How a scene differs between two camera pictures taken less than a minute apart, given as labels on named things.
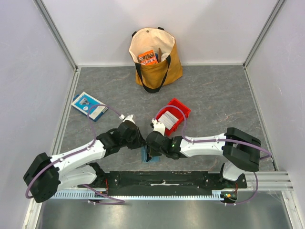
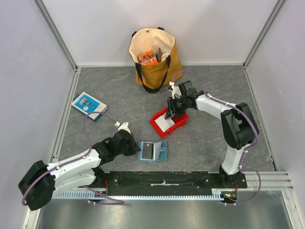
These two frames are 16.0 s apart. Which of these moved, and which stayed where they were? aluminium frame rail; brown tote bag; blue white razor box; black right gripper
Moved: black right gripper
Stayed: aluminium frame rail; blue white razor box; brown tote bag
